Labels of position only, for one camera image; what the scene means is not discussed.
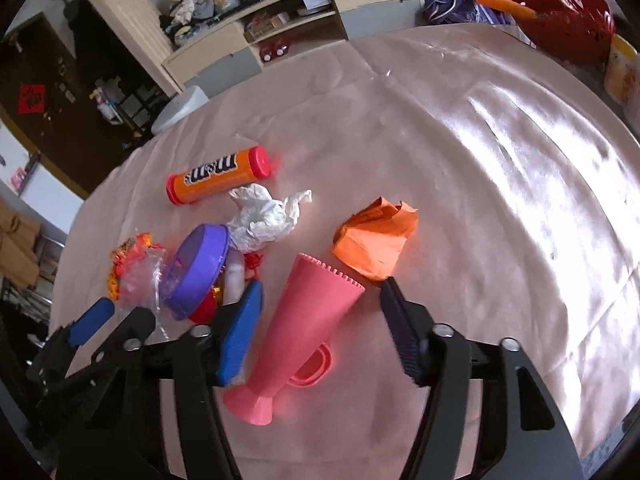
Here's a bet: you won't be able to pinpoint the small cardboard box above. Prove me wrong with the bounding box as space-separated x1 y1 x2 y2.
243 12 291 43

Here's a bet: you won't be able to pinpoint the orange plastic handle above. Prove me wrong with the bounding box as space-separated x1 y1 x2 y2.
475 0 537 20

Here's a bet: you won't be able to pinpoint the orange paper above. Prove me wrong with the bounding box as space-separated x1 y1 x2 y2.
331 197 420 282

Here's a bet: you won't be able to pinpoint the white round stool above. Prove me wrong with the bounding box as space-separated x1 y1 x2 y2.
151 85 210 135

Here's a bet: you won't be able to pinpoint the dark wooden door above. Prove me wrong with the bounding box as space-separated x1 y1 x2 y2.
0 12 166 196

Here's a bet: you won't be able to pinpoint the red plastic basket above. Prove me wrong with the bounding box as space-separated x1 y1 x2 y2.
510 0 617 65

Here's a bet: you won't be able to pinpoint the pink plastic horn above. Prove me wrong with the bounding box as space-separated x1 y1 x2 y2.
222 253 366 426

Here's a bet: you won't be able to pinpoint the white paper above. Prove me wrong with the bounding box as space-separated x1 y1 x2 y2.
225 183 313 254

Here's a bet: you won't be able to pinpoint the beige grey tv cabinet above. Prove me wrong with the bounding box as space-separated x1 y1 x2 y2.
161 0 426 98

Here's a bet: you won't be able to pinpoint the white plastic bag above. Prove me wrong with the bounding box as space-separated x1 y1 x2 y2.
92 77 123 123

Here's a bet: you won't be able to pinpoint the purple lid plastic jar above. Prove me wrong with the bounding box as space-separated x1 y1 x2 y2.
159 224 248 323

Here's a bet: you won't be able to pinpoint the orange candy tube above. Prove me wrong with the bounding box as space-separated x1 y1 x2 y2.
166 145 272 207

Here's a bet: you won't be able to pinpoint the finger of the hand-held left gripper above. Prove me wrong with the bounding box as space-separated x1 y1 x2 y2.
47 297 115 348

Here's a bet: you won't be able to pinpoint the clear printed plastic wrapper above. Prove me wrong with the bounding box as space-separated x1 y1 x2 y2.
109 232 168 311

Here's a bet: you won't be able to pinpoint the red door decoration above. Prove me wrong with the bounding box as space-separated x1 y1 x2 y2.
18 85 47 116

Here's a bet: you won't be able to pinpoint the pile of clothes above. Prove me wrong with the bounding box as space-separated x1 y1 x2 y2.
160 0 241 36

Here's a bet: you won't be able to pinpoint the yellow white container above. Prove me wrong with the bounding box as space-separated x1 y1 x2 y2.
603 35 640 106

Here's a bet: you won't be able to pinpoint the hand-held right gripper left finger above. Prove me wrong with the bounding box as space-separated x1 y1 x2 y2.
57 280 263 480

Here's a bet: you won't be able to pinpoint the purple plastic bag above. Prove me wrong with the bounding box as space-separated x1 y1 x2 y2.
422 0 501 26

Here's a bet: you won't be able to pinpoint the red knotted cord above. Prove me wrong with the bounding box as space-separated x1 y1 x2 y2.
242 252 265 282

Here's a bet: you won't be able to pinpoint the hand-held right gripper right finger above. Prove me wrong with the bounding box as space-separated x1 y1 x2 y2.
379 277 583 480

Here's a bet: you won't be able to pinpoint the brown cardboard boxes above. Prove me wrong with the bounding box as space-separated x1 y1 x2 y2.
0 195 43 286

